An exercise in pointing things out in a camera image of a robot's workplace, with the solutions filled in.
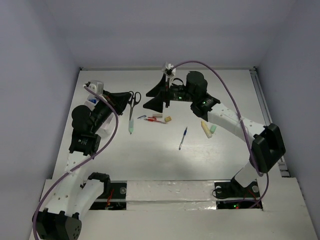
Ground yellow eraser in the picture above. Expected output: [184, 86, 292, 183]
[164, 116, 172, 123]

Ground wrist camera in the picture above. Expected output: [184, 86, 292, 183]
[84, 80, 104, 96]
[161, 62, 176, 78]

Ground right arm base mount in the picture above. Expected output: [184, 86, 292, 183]
[211, 180, 263, 210]

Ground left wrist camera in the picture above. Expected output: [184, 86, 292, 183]
[84, 80, 104, 96]

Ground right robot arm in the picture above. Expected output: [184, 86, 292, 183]
[143, 71, 286, 197]

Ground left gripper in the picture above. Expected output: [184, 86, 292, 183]
[90, 90, 131, 133]

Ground white compartment organizer box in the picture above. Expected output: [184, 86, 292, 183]
[84, 94, 113, 135]

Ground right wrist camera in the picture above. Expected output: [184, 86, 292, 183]
[161, 62, 176, 78]

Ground black handled scissors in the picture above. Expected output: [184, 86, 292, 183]
[128, 91, 142, 121]

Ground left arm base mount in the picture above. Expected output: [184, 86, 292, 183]
[80, 172, 127, 211]

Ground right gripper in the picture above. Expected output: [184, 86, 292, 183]
[143, 73, 196, 113]

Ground aluminium side rail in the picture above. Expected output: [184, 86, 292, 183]
[249, 67, 291, 178]

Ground blue ballpoint pen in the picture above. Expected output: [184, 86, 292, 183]
[178, 127, 188, 151]

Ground red gel pen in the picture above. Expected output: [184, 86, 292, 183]
[144, 118, 166, 124]

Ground green highlighter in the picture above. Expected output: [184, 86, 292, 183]
[128, 119, 134, 134]

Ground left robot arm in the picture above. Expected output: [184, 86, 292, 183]
[32, 91, 133, 240]

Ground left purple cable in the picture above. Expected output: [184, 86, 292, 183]
[32, 86, 120, 240]

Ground blue correction fluid bottle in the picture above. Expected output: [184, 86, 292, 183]
[88, 99, 97, 104]

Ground yellow highlighter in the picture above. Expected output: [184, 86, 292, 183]
[201, 120, 212, 139]

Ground green highlighter cap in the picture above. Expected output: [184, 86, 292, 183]
[209, 125, 217, 134]

